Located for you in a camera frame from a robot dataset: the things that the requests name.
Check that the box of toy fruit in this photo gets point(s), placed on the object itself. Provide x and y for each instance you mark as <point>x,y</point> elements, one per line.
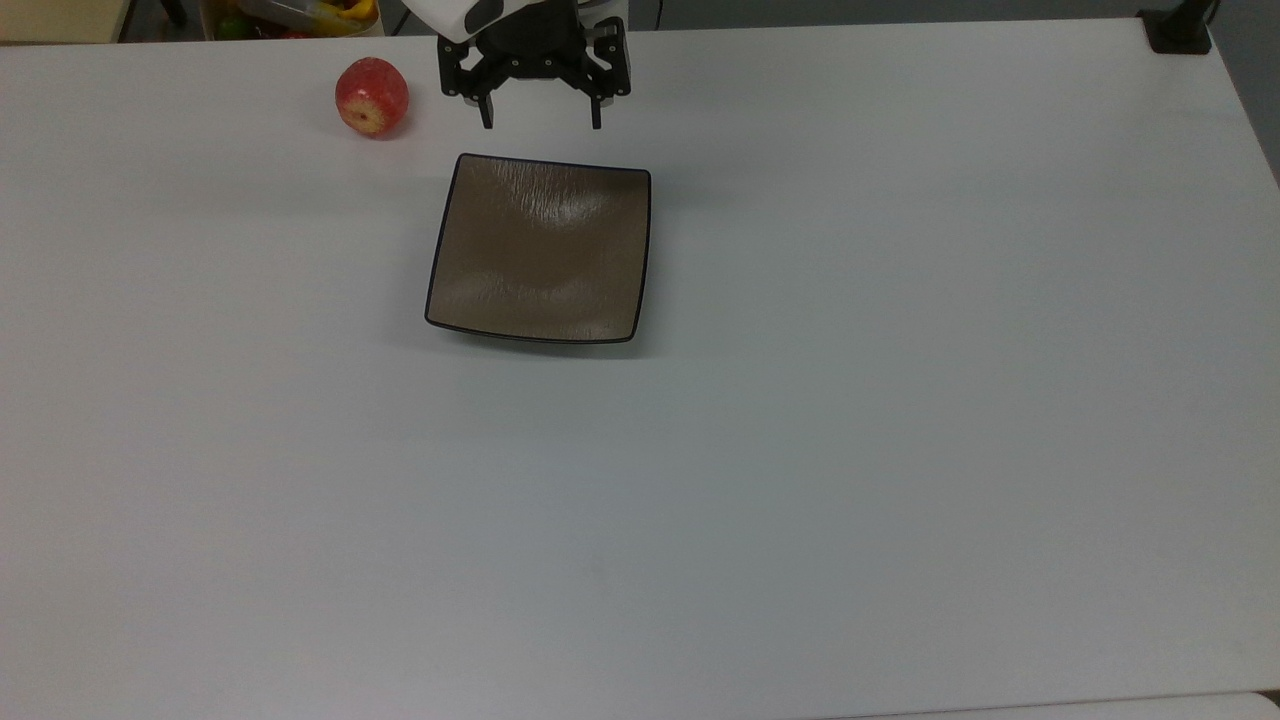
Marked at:
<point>300,18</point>

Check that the red apple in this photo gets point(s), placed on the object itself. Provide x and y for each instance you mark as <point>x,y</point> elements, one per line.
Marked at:
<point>372,96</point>

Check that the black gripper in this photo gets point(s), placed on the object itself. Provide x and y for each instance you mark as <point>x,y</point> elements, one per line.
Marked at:
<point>530,55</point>

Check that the square brown ceramic plate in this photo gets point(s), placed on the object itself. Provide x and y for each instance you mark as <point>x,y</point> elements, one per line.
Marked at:
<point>540,250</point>

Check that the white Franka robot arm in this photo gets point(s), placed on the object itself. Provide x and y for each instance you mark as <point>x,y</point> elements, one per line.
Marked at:
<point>437,14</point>

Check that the light wooden cabinet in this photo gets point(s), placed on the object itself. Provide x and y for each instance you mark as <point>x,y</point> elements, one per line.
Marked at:
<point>60,18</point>

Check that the black camera stand with clamp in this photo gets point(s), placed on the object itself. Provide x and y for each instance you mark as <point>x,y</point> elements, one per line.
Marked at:
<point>1178,30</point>

